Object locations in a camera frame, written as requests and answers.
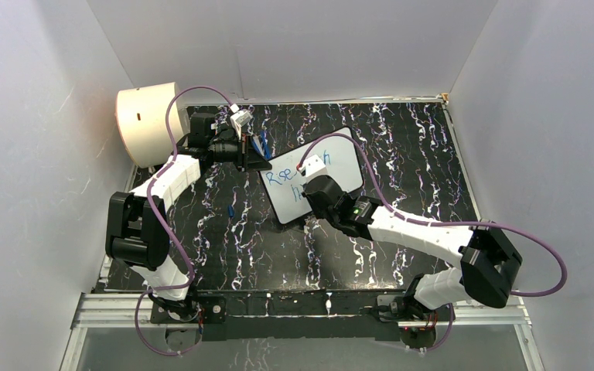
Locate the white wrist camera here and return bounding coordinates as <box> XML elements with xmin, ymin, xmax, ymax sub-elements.
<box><xmin>230</xmin><ymin>106</ymin><xmax>252</xmax><ymax>131</ymax></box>
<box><xmin>299</xmin><ymin>155</ymin><xmax>328</xmax><ymax>181</ymax></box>

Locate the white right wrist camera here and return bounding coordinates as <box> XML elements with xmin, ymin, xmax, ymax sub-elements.
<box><xmin>299</xmin><ymin>155</ymin><xmax>328</xmax><ymax>181</ymax></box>

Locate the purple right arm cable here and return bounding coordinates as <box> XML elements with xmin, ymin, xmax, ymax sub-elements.
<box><xmin>296</xmin><ymin>131</ymin><xmax>568</xmax><ymax>354</ymax></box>

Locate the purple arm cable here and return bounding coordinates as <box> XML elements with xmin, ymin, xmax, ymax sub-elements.
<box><xmin>296</xmin><ymin>131</ymin><xmax>568</xmax><ymax>354</ymax></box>
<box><xmin>134</xmin><ymin>86</ymin><xmax>237</xmax><ymax>357</ymax></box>

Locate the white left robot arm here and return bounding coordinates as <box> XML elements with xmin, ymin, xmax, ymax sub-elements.
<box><xmin>105</xmin><ymin>109</ymin><xmax>271</xmax><ymax>322</ymax></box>

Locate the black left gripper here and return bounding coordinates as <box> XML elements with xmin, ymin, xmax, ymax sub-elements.
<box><xmin>210</xmin><ymin>132</ymin><xmax>274</xmax><ymax>174</ymax></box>

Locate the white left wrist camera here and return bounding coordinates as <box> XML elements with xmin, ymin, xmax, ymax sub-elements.
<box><xmin>230</xmin><ymin>106</ymin><xmax>252</xmax><ymax>131</ymax></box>

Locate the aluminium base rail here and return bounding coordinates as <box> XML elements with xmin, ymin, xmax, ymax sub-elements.
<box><xmin>60</xmin><ymin>291</ymin><xmax>544</xmax><ymax>370</ymax></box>

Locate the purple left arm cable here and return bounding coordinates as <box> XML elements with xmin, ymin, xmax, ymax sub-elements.
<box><xmin>134</xmin><ymin>86</ymin><xmax>237</xmax><ymax>357</ymax></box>

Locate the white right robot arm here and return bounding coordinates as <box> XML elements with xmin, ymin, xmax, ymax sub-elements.
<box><xmin>302</xmin><ymin>175</ymin><xmax>522</xmax><ymax>320</ymax></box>

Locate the cream cylindrical drum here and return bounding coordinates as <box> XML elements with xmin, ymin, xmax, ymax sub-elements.
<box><xmin>115</xmin><ymin>82</ymin><xmax>189</xmax><ymax>168</ymax></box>

